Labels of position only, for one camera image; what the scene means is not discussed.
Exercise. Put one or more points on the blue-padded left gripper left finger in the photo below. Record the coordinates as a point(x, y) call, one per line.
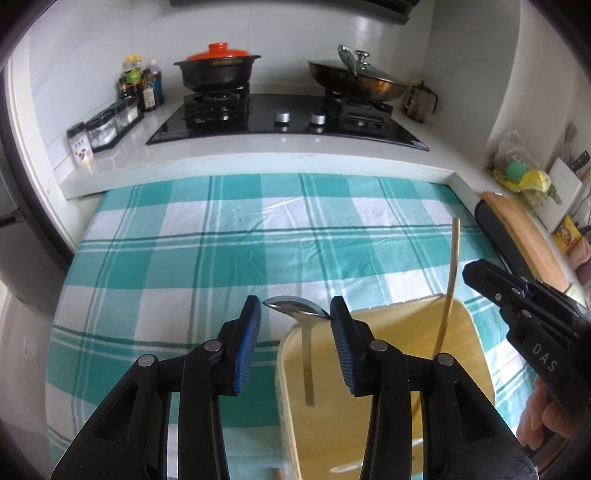
point(126, 436)

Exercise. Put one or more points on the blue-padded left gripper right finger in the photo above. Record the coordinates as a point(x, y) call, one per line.
point(464, 437)

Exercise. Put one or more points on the small steel spoon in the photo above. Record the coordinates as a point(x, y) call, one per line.
point(307, 314)

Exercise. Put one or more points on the person's right hand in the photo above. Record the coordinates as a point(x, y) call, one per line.
point(542, 412)

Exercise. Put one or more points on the wooden cutting board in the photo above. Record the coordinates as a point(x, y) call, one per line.
point(529, 240)

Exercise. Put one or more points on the cream plastic utensil holder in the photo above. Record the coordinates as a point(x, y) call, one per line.
point(364, 401)

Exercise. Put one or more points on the white knife block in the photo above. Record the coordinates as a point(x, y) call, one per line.
point(566, 187)

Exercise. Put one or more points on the plastic bag with produce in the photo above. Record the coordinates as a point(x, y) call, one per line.
point(515, 169)

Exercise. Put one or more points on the teal white plaid tablecloth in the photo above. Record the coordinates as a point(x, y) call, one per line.
point(162, 266)

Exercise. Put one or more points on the grey double-door refrigerator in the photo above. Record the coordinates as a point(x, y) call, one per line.
point(34, 258)

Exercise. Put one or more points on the white spice shaker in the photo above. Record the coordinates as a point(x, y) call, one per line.
point(79, 144)

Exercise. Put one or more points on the spice jar rack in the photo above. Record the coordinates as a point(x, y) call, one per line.
point(109, 126)

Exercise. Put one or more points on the wok with glass lid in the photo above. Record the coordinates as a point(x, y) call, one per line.
point(353, 76)

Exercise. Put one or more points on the black glass gas cooktop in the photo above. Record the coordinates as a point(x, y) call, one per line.
point(238, 113)

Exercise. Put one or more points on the sauce bottles cluster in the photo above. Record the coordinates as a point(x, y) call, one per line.
point(142, 83)

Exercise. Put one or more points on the black range hood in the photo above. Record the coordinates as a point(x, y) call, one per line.
point(345, 14)

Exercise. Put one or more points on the black pot with red lid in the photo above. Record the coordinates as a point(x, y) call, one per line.
point(218, 69)

